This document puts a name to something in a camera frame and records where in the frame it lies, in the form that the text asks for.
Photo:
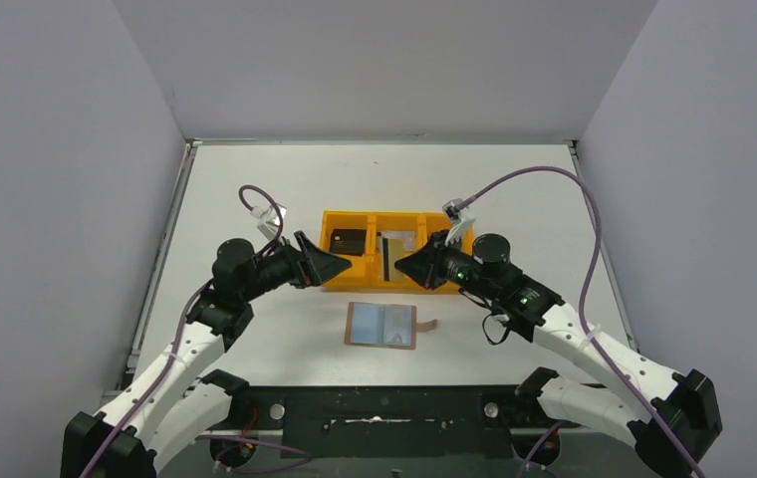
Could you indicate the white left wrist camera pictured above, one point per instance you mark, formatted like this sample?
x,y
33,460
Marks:
x,y
269,221

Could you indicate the tan leather card holder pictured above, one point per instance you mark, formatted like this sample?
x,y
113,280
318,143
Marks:
x,y
385,326

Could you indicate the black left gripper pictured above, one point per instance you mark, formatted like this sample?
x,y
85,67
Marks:
x,y
301,261

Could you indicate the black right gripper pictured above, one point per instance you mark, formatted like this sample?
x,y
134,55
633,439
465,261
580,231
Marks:
x,y
426,265

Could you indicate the yellow three-compartment plastic bin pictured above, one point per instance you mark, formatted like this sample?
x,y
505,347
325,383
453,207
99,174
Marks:
x,y
366,272

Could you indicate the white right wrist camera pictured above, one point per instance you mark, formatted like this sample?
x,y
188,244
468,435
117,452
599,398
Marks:
x,y
460,218

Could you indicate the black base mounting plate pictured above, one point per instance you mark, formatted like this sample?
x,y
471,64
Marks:
x,y
417,424

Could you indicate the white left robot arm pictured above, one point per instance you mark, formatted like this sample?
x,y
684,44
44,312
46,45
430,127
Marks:
x,y
177,397

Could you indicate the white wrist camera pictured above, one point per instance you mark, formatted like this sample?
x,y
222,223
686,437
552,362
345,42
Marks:
x,y
460,218
269,221

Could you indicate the black card in bin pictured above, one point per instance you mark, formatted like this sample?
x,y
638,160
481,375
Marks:
x,y
350,242

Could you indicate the silver magnetic stripe card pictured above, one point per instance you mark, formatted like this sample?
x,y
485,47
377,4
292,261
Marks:
x,y
392,249

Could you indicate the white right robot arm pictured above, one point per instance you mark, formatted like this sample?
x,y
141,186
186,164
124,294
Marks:
x,y
668,418

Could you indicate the silver card in bin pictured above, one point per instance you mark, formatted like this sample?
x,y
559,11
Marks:
x,y
406,237

